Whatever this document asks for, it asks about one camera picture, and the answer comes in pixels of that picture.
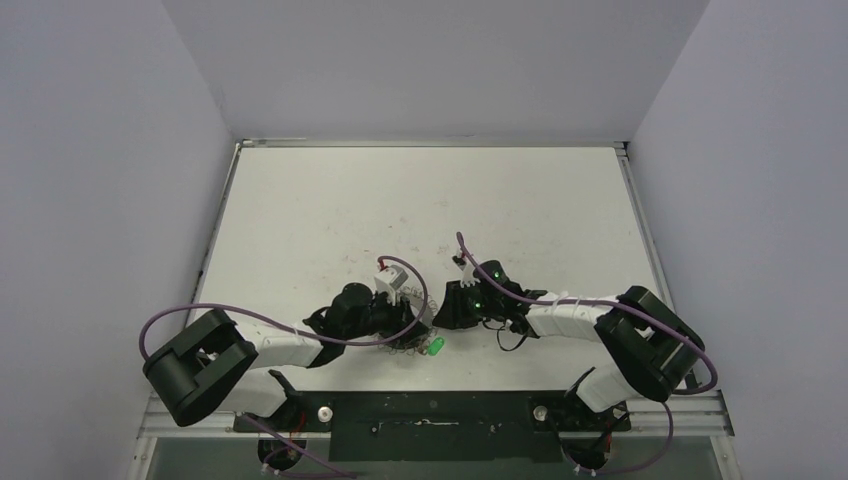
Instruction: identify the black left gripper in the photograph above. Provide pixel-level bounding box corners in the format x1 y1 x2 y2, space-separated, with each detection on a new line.
344 286 427 345

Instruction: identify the metal disc with keyrings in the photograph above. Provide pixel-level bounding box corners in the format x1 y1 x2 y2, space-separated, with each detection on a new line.
377 286 439 359

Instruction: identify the green key tag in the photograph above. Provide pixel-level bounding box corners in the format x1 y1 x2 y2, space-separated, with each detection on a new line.
427 337 445 356

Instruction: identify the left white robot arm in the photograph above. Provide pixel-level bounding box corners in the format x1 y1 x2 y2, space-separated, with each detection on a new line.
142 283 432 431

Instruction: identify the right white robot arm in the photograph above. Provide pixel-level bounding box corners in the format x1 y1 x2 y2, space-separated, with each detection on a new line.
433 258 706 429

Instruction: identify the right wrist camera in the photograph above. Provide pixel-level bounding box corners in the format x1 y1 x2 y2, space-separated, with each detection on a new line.
451 253 480 288

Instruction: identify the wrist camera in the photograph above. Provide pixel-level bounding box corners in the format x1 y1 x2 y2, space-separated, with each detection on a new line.
451 253 480 288
373 265 409 305

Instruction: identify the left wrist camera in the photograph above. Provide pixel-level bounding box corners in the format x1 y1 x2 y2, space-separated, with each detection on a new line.
373 265 409 305

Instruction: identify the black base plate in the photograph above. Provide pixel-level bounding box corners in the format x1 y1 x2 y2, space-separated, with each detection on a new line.
263 390 631 463

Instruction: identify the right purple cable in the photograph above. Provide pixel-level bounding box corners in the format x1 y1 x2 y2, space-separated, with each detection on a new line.
455 231 719 475

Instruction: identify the aluminium frame rail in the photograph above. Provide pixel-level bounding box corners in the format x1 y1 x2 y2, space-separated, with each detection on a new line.
137 390 733 439

